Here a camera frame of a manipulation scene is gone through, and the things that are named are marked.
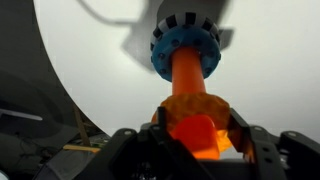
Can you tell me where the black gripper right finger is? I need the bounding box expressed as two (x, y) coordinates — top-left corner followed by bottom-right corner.
(228, 108), (255, 163)

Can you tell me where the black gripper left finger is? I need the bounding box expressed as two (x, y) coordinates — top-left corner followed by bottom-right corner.
(157, 106), (167, 132)

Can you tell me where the orange bumpy ring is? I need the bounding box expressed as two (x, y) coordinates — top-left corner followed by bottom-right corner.
(151, 92), (234, 153)

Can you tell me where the orange stacking toy post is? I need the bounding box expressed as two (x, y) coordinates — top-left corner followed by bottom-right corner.
(170, 47), (220, 160)

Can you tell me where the blue studded ring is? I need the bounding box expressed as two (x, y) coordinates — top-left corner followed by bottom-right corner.
(150, 25), (222, 83)

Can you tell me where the black white striped base ring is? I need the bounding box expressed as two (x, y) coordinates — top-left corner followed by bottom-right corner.
(149, 11), (221, 44)

